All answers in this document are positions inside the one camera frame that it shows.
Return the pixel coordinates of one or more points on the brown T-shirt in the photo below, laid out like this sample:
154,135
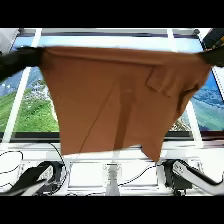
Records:
110,93

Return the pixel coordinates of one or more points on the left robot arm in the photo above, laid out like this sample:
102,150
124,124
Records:
18,60

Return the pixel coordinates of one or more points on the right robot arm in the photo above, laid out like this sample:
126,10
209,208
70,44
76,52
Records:
186,175

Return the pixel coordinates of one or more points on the silver frame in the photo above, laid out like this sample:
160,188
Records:
113,173

